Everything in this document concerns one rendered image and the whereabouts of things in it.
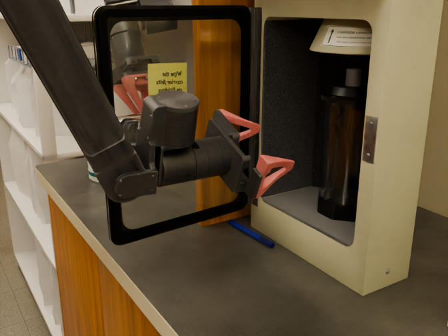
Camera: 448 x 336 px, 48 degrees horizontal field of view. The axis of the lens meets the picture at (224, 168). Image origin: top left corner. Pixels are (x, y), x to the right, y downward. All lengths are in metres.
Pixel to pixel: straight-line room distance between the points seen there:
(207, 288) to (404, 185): 0.36
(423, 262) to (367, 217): 0.23
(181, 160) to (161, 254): 0.34
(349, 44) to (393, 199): 0.25
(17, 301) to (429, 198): 2.06
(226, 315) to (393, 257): 0.29
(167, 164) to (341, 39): 0.35
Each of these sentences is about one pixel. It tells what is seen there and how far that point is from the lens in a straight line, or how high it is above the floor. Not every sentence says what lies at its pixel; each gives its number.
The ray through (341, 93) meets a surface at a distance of 0.88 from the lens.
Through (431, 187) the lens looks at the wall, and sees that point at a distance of 1.27.
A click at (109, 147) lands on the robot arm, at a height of 1.23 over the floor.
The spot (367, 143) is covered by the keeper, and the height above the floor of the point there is 1.19.
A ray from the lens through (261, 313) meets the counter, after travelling 0.80.
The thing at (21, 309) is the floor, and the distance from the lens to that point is 2.68.
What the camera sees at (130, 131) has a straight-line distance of 0.82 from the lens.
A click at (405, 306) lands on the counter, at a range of 0.86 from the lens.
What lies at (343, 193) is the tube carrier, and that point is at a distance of 0.92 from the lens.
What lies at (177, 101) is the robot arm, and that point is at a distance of 0.65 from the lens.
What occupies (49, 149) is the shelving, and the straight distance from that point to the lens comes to 1.74.
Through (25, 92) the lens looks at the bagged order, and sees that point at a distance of 2.15.
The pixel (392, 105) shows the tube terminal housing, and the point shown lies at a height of 1.25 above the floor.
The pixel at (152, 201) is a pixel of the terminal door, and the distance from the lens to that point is 0.90.
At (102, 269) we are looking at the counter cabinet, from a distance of 1.18.
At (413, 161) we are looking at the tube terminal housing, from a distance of 0.84.
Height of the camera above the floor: 1.39
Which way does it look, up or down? 18 degrees down
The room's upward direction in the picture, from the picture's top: straight up
